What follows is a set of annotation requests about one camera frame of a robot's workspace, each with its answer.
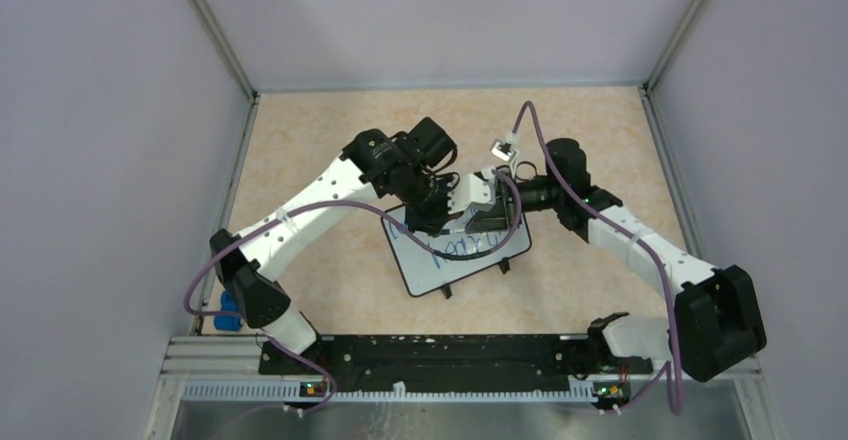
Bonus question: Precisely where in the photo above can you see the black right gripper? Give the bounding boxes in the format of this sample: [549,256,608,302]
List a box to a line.
[466,171,563,234]

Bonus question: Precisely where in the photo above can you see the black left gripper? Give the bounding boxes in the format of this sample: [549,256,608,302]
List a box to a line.
[393,166,464,236]

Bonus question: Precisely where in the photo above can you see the black framed whiteboard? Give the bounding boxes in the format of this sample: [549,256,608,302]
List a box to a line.
[381,206,532,297]

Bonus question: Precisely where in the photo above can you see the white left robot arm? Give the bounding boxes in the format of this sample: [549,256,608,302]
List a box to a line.
[209,117,458,374]

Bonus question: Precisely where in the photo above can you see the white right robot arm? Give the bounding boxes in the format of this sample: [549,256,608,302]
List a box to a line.
[449,138,767,382]

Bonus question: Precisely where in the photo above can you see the blue toy car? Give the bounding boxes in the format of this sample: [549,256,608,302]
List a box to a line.
[213,290,243,333]

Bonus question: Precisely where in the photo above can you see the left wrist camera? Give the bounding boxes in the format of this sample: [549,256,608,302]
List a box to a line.
[447,166,497,214]

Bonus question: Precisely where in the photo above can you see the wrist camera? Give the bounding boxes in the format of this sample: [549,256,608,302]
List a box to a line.
[490,132,520,163]
[447,166,497,214]

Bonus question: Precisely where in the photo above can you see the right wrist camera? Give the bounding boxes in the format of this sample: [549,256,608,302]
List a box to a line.
[490,132,520,163]

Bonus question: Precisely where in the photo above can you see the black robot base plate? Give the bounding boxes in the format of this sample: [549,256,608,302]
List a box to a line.
[300,333,654,379]

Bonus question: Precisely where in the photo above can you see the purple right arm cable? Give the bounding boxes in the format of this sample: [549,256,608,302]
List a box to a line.
[513,100,686,417]

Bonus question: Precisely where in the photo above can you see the aluminium frame rails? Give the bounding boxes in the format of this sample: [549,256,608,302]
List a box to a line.
[142,0,786,439]

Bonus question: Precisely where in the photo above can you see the white slotted cable duct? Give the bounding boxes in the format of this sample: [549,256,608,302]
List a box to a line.
[182,380,597,403]

